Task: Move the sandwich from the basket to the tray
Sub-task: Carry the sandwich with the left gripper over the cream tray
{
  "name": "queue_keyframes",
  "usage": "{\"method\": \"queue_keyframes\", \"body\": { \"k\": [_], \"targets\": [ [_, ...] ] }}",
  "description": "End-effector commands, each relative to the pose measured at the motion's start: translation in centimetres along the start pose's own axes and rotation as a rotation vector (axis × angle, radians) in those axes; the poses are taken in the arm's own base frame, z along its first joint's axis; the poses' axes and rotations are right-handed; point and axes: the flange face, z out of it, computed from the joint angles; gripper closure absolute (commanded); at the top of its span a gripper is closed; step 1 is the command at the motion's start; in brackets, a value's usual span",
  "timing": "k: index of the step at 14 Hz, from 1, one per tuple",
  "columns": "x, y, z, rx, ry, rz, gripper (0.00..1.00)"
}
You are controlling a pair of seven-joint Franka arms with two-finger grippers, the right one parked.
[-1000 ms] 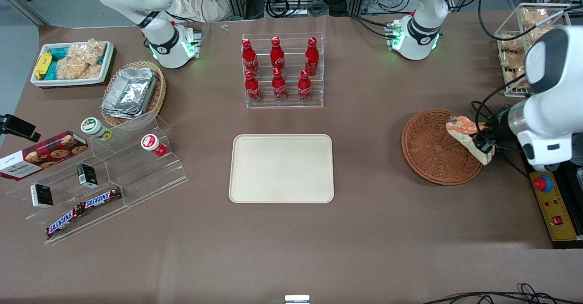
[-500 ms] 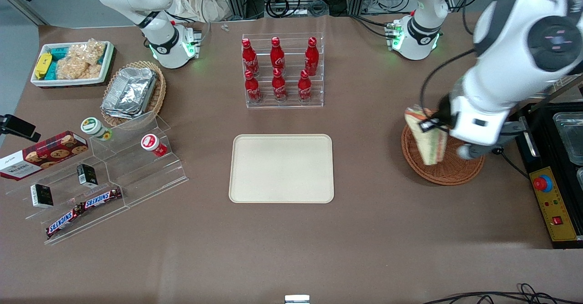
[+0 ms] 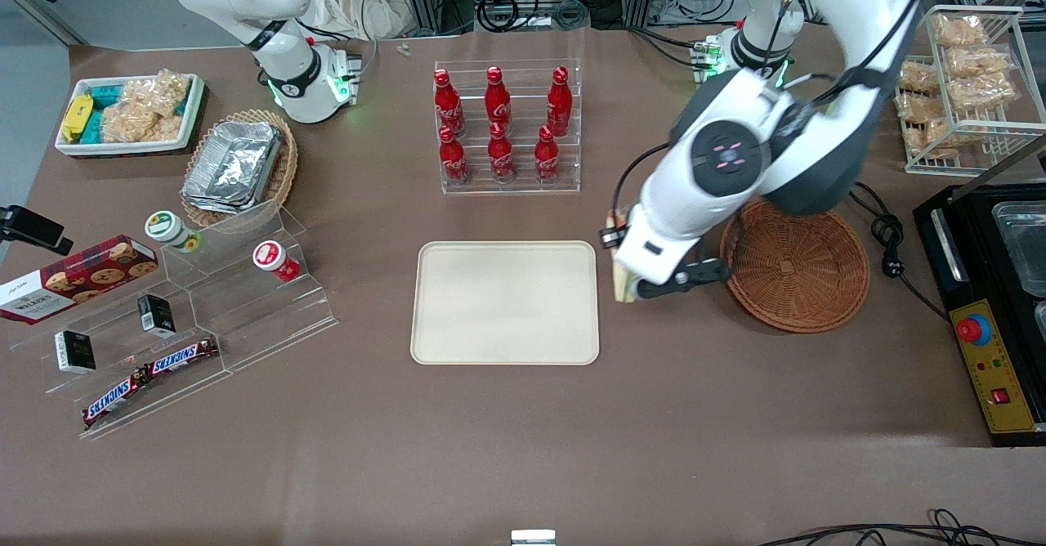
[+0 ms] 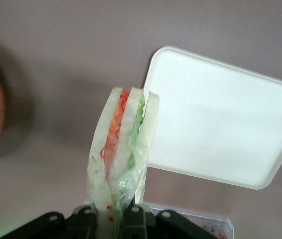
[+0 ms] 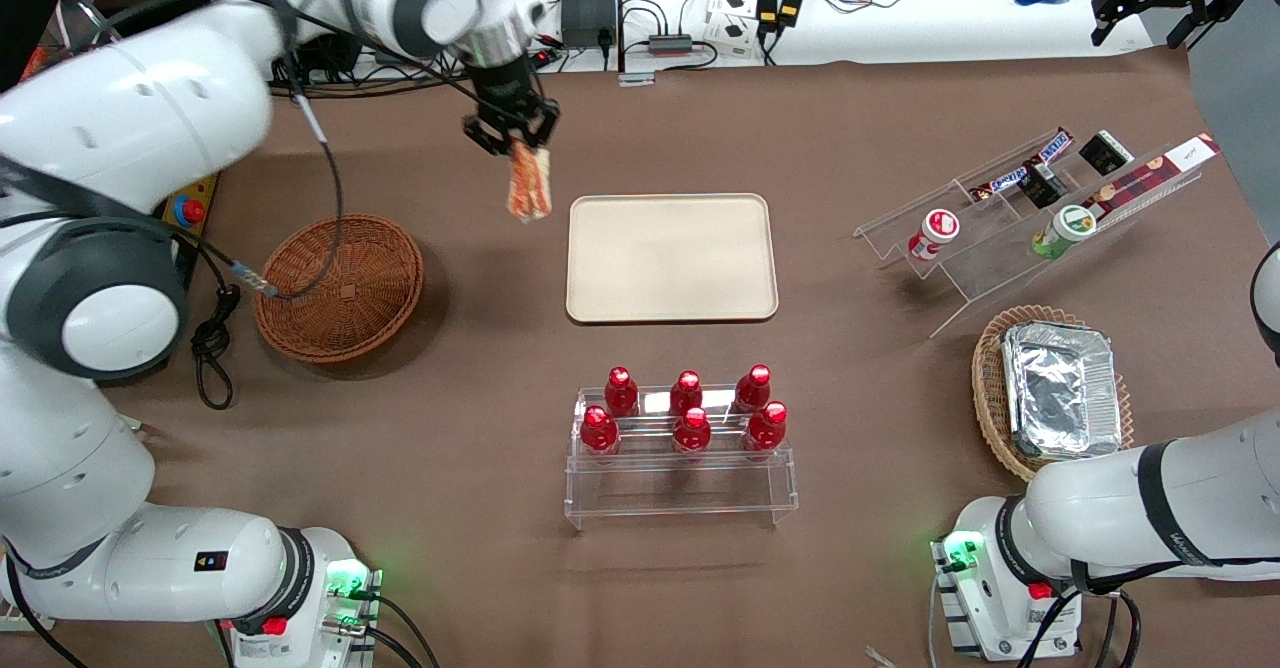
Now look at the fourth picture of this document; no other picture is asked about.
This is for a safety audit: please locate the clear acrylic bottle rack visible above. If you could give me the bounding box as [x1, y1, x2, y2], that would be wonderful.
[140, 201, 235, 239]

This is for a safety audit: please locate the beige rectangular tray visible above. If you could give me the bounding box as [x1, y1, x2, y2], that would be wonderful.
[140, 45, 282, 191]

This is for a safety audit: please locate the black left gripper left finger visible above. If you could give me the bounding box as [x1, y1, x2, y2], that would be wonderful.
[0, 206, 99, 239]

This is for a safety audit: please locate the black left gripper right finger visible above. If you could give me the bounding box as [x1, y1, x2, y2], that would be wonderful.
[122, 204, 217, 239]

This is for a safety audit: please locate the triangle sandwich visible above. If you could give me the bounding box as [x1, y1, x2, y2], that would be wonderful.
[86, 86, 160, 239]

